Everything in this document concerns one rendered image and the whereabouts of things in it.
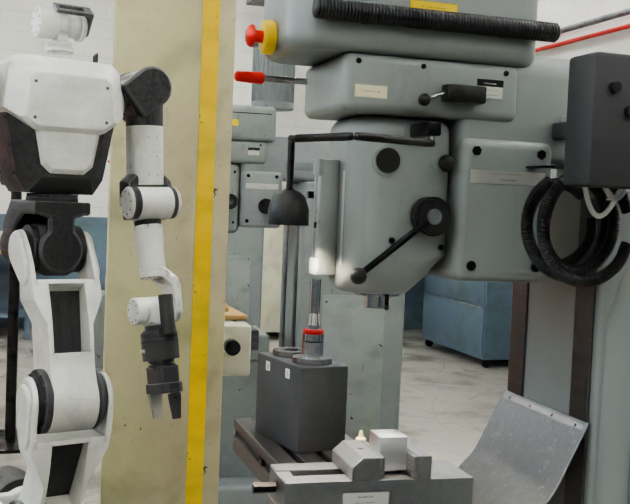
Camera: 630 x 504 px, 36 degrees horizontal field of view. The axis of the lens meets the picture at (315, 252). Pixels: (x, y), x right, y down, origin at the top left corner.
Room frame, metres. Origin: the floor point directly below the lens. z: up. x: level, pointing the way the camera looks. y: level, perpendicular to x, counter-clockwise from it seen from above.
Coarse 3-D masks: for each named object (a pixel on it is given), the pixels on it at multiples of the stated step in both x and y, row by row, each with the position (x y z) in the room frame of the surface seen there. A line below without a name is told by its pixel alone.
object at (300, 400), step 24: (264, 360) 2.24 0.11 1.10; (288, 360) 2.18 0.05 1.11; (312, 360) 2.12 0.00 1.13; (264, 384) 2.24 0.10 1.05; (288, 384) 2.13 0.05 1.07; (312, 384) 2.10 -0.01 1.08; (336, 384) 2.12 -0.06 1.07; (264, 408) 2.23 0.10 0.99; (288, 408) 2.13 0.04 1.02; (312, 408) 2.10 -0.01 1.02; (336, 408) 2.13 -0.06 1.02; (264, 432) 2.23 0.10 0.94; (288, 432) 2.12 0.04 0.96; (312, 432) 2.10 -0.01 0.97; (336, 432) 2.13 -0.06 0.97
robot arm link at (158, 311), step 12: (132, 300) 2.30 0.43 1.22; (144, 300) 2.30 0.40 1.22; (156, 300) 2.31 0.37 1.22; (168, 300) 2.28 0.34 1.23; (132, 312) 2.30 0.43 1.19; (144, 312) 2.28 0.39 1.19; (156, 312) 2.30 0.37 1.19; (168, 312) 2.28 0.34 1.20; (132, 324) 2.31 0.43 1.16; (144, 324) 2.31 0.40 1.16; (156, 324) 2.30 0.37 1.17; (168, 324) 2.27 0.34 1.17; (144, 336) 2.29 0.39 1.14; (156, 336) 2.28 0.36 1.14; (168, 336) 2.29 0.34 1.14
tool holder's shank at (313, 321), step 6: (312, 282) 2.15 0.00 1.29; (318, 282) 2.15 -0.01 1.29; (312, 288) 2.15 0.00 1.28; (318, 288) 2.15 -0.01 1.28; (312, 294) 2.15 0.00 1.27; (318, 294) 2.15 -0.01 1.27; (312, 300) 2.15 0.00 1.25; (318, 300) 2.15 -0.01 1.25; (312, 306) 2.15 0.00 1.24; (318, 306) 2.15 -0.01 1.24; (312, 312) 2.15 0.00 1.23; (318, 312) 2.15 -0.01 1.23; (312, 318) 2.15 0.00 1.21; (318, 318) 2.15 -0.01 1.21; (312, 324) 2.15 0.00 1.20; (318, 324) 2.15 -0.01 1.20
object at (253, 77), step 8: (240, 72) 1.83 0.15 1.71; (248, 72) 1.83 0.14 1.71; (256, 72) 1.84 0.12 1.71; (240, 80) 1.83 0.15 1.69; (248, 80) 1.83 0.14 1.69; (256, 80) 1.84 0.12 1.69; (264, 80) 1.85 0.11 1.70; (272, 80) 1.85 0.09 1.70; (280, 80) 1.85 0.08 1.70; (288, 80) 1.86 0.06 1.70; (296, 80) 1.86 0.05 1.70; (304, 80) 1.87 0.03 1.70
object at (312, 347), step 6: (306, 336) 2.14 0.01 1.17; (312, 336) 2.14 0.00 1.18; (318, 336) 2.14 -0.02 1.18; (306, 342) 2.14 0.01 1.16; (312, 342) 2.14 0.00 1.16; (318, 342) 2.14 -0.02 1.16; (306, 348) 2.14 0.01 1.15; (312, 348) 2.14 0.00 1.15; (318, 348) 2.14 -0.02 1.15; (306, 354) 2.14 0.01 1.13; (312, 354) 2.14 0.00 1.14; (318, 354) 2.14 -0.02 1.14
